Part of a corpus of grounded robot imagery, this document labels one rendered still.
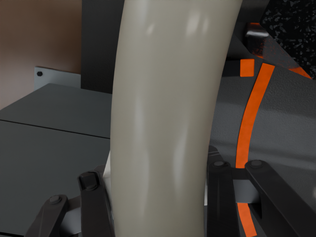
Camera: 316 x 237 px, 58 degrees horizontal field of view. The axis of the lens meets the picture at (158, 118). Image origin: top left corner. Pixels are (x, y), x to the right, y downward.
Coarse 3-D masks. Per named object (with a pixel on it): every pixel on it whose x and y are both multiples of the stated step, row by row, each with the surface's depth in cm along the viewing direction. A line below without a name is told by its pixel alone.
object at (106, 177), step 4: (108, 156) 18; (108, 160) 18; (108, 164) 17; (108, 168) 17; (104, 172) 16; (108, 172) 16; (104, 176) 16; (108, 176) 16; (104, 180) 16; (108, 180) 16; (104, 184) 16; (108, 184) 16; (108, 188) 16; (108, 192) 16; (108, 196) 16; (112, 212) 16; (112, 216) 17
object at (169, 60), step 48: (144, 0) 6; (192, 0) 6; (240, 0) 7; (144, 48) 7; (192, 48) 7; (144, 96) 7; (192, 96) 7; (144, 144) 7; (192, 144) 7; (144, 192) 8; (192, 192) 8
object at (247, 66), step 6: (228, 60) 96; (234, 60) 96; (240, 60) 95; (246, 60) 94; (252, 60) 94; (228, 66) 97; (234, 66) 96; (240, 66) 96; (246, 66) 95; (252, 66) 95; (222, 72) 98; (228, 72) 98; (234, 72) 97; (240, 72) 96; (246, 72) 96; (252, 72) 95
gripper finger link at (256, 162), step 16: (256, 160) 15; (256, 176) 14; (272, 176) 13; (272, 192) 12; (288, 192) 12; (256, 208) 14; (272, 208) 12; (288, 208) 11; (304, 208) 11; (272, 224) 12; (288, 224) 10; (304, 224) 10
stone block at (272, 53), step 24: (264, 0) 43; (288, 0) 38; (312, 0) 36; (240, 24) 57; (264, 24) 44; (288, 24) 41; (312, 24) 38; (264, 48) 56; (288, 48) 43; (312, 48) 40; (312, 72) 42
